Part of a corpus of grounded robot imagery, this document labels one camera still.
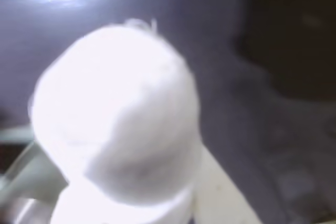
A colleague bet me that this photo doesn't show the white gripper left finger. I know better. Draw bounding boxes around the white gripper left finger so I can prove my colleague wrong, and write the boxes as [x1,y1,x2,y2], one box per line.
[51,182,195,224]

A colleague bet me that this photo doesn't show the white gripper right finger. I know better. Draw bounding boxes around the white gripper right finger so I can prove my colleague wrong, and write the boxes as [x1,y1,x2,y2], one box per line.
[193,145,264,224]

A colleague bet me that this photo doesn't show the white gauze roll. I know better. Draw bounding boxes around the white gauze roll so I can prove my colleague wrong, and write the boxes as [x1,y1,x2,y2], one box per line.
[27,18,202,205]

